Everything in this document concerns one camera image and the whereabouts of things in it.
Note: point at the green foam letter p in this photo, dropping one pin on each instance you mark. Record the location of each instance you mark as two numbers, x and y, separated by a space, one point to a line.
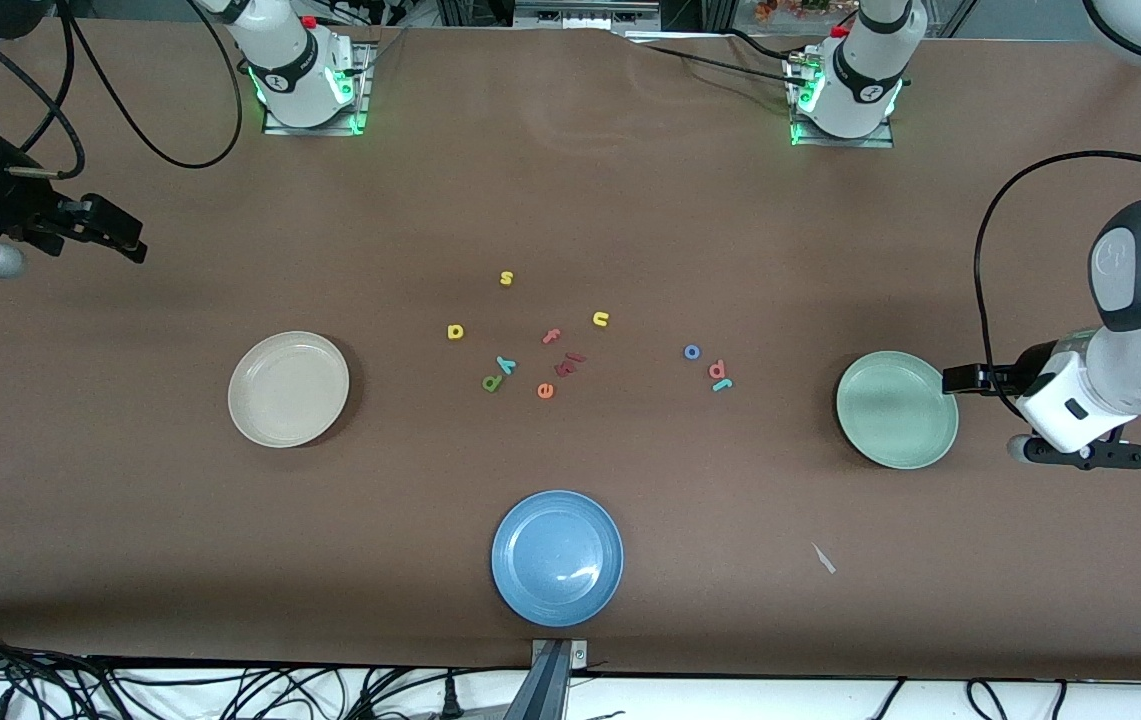
488 385

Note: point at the teal foam letter y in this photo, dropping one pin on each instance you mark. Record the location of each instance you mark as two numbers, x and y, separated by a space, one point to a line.
505 365

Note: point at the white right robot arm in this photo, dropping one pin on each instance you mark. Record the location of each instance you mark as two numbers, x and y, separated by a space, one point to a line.
280 50

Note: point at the green plate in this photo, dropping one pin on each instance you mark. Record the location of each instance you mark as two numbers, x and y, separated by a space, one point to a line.
898 410

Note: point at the white paper scrap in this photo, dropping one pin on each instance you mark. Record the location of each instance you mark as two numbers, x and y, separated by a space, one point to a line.
824 560

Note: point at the beige brown plate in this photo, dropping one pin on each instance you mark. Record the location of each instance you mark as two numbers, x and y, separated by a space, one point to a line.
288 390

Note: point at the orange artificial flowers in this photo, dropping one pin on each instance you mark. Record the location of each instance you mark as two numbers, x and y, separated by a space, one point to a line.
790 8

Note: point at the brown table cover sheet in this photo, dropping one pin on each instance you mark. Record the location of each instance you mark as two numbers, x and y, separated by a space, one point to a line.
570 180

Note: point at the blue plate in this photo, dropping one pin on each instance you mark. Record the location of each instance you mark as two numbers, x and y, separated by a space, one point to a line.
557 558

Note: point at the grey power strip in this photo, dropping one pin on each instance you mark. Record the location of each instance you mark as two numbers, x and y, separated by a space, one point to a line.
585 12

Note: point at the black power plug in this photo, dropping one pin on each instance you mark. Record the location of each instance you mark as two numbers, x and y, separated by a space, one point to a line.
450 705

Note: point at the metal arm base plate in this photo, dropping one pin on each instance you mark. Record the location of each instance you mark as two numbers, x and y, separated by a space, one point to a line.
870 142
280 128

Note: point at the metal table edge bracket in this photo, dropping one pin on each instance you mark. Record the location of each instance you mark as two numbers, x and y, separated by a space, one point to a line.
555 680

